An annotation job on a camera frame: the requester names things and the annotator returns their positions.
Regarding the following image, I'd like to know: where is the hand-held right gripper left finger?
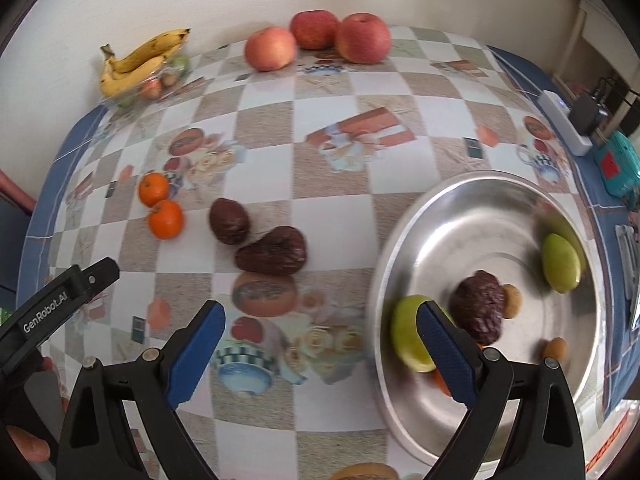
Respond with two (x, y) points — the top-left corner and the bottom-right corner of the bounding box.
(57, 300), (227, 480)

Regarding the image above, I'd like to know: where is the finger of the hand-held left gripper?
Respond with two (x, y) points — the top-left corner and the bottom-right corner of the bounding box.
(0, 256), (121, 376)

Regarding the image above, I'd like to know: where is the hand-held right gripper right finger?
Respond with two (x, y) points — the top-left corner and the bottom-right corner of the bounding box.
(416, 299), (586, 480)

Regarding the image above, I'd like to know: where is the green jujube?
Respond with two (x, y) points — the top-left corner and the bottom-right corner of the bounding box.
(391, 295), (453, 373)
(541, 232), (583, 294)

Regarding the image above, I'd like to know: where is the large wrinkled brown date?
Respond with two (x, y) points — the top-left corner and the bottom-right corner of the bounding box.
(448, 270), (507, 346)

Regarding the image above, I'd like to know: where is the small brown longan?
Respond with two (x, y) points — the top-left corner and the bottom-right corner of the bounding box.
(543, 337), (568, 362)
(501, 284), (523, 320)

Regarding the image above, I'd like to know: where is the round metal plate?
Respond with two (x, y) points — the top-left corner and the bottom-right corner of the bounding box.
(367, 171), (608, 468)

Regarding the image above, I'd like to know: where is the person's left hand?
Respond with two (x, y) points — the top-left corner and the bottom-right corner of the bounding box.
(5, 425), (53, 467)

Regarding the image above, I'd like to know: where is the printed checkered tablecloth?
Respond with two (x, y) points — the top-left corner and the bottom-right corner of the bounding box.
(22, 25), (640, 480)

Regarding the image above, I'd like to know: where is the clear plastic container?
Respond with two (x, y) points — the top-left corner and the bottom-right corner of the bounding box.
(102, 50), (193, 111)

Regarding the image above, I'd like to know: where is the teal box with red label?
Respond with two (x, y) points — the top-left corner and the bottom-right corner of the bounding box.
(594, 131), (640, 198)

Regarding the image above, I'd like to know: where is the white power strip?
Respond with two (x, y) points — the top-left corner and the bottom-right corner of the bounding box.
(537, 90), (596, 157)

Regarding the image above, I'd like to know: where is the banana bunch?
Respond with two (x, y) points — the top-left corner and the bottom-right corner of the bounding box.
(98, 28), (192, 98)

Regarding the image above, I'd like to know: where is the black power adapter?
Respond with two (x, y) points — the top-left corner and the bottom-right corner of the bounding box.
(570, 91), (608, 136)

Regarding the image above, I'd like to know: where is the pale red apple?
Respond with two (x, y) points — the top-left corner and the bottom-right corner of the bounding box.
(244, 26), (297, 72)

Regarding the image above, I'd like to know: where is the dark red apple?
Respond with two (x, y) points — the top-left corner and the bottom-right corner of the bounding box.
(290, 10), (342, 51)

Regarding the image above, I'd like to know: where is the white furniture frame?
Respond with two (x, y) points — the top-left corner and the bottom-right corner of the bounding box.
(565, 0), (640, 88)

